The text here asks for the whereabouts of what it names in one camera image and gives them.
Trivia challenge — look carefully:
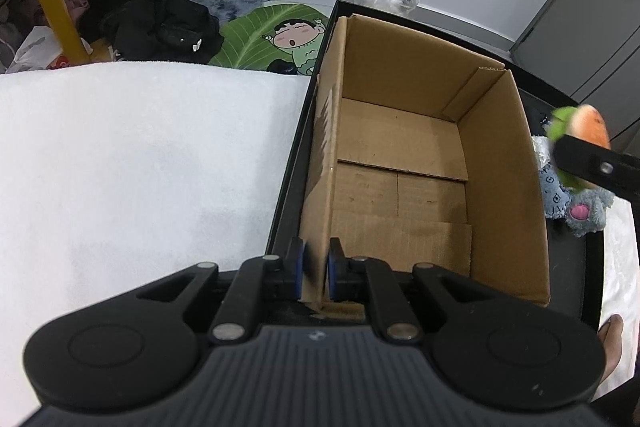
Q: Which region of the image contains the grey plush paw glove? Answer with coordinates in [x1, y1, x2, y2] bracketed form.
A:
[565, 187, 615, 237]

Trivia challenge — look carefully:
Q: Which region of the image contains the plush hamburger toy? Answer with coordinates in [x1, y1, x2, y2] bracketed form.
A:
[546, 104, 612, 193]

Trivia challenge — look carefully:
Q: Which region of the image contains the white soft pouch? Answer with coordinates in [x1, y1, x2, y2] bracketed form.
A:
[532, 135, 553, 171]

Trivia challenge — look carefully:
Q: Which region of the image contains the brown cardboard box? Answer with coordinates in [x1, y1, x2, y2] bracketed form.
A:
[299, 14, 550, 310]

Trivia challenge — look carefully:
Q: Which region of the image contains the blue-grey plush toy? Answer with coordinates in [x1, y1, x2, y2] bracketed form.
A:
[538, 168, 570, 220]

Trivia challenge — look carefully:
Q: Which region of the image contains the person right hand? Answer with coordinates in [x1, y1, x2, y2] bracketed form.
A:
[597, 314, 624, 389]

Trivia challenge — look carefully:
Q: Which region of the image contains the black shallow tray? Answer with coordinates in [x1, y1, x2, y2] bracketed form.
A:
[267, 0, 613, 325]

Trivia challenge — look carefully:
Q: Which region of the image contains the grey wardrobe cabinet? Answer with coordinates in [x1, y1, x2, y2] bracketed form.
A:
[512, 0, 639, 155]

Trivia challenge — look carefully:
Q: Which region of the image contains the white fluffy blanket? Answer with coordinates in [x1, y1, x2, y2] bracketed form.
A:
[1, 62, 309, 426]

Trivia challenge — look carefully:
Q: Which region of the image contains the green cartoon leaf rug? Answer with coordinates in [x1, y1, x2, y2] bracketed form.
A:
[209, 4, 329, 76]

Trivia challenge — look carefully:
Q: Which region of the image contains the black clothes pile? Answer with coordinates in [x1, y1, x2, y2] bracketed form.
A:
[77, 0, 224, 64]

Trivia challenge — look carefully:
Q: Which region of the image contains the blue-grey shaggy rug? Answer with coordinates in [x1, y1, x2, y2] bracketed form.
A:
[190, 0, 273, 26]

